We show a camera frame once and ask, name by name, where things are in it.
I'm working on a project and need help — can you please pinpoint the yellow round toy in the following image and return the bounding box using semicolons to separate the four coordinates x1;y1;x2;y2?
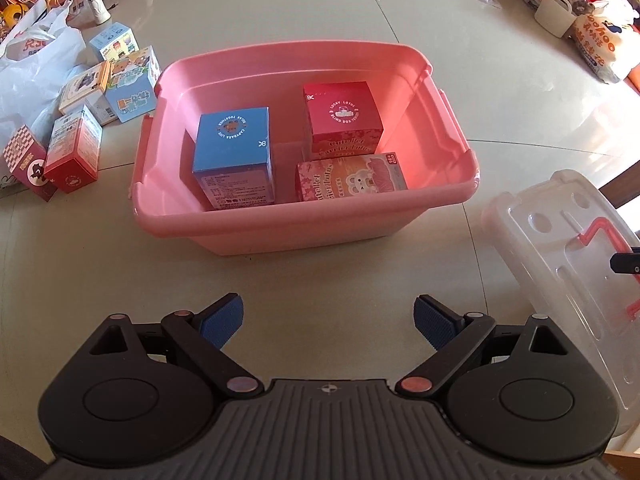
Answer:
0;4;29;27

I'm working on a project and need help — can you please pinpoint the red checkered box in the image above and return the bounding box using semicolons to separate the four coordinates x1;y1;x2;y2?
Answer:
4;125;58;204

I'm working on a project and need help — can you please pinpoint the clear lid with pink handle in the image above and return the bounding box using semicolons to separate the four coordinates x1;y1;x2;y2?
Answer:
481;170;640;438

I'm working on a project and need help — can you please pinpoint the pink plastic storage bin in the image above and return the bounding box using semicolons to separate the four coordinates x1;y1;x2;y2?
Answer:
129;40;481;257

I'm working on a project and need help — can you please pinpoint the small light blue box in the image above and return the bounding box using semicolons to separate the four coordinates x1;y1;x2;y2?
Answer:
89;22;139;64

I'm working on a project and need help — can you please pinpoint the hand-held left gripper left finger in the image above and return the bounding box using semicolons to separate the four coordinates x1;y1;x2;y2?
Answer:
90;292;264;399

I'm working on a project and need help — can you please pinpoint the red box with round emblem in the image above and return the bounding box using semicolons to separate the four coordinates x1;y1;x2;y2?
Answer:
302;81;385;161

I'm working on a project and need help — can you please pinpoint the cream cartoon box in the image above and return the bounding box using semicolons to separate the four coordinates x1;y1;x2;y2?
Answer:
59;61;112;116

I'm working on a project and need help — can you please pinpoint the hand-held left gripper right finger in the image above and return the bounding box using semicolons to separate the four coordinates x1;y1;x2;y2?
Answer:
396;295;567;398

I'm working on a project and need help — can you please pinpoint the blue bear print box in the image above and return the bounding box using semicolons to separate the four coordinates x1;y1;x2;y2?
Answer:
91;46;162;126

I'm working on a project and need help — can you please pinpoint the white bag with orange print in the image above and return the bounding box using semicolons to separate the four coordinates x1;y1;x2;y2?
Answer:
570;0;640;84

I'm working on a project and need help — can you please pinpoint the red box with recycling symbols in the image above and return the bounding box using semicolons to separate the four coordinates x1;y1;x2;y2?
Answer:
295;152;410;204

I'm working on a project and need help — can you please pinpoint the red and white box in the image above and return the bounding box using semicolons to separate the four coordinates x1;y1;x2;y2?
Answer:
44;105;104;195

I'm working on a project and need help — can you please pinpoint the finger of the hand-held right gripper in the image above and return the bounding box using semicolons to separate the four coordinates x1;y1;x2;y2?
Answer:
610;247;640;275

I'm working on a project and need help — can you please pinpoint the blue cardboard box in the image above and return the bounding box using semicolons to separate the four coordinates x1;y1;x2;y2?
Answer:
192;106;277;212

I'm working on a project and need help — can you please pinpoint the white plastic shopping bag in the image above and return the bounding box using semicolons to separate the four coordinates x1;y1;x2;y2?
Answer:
0;0;87;192

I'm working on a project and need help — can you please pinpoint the small white handled basket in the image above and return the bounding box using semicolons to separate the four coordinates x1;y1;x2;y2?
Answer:
535;0;577;37

